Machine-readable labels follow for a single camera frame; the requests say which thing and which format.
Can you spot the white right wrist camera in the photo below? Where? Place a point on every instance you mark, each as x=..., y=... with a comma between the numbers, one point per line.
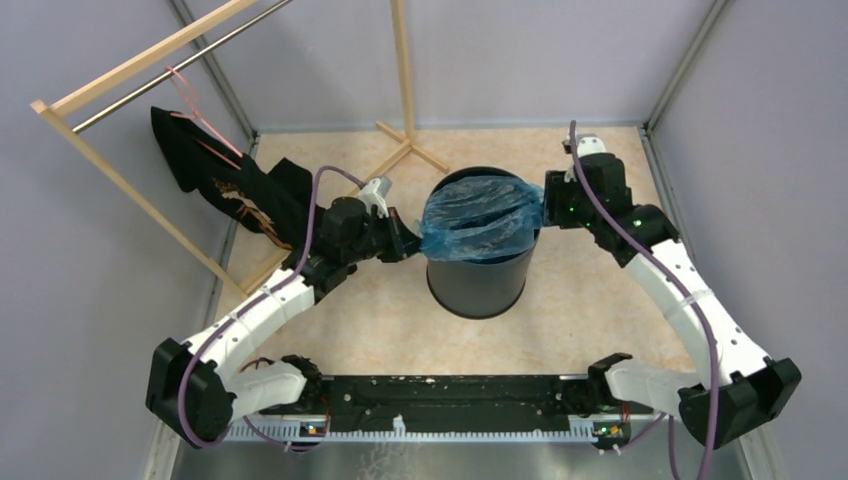
x=584, y=145

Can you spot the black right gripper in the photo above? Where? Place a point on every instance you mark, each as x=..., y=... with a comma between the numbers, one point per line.
x=557, y=186

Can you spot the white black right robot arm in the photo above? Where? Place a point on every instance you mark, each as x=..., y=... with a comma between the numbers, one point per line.
x=736, y=386

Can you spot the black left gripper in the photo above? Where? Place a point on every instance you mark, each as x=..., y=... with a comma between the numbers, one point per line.
x=406, y=246

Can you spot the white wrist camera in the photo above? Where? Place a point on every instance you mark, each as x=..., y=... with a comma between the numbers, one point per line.
x=373, y=195
x=584, y=145

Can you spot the black garment with print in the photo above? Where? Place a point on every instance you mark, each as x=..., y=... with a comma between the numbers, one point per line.
x=273, y=203

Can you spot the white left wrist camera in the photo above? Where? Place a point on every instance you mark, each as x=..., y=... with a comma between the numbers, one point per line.
x=373, y=195

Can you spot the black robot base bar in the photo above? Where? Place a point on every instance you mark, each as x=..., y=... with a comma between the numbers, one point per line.
x=444, y=404

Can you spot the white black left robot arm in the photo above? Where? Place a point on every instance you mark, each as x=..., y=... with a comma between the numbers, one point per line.
x=198, y=386

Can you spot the metal hanging rod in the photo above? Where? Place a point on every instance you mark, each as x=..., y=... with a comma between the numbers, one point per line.
x=199, y=55

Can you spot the blue plastic trash bag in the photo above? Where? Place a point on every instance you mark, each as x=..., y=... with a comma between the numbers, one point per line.
x=481, y=218

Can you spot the dark grey trash bin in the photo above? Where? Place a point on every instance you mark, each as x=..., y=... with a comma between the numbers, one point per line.
x=478, y=290

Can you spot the pink clothes hanger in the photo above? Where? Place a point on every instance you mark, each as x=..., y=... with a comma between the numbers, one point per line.
x=191, y=99

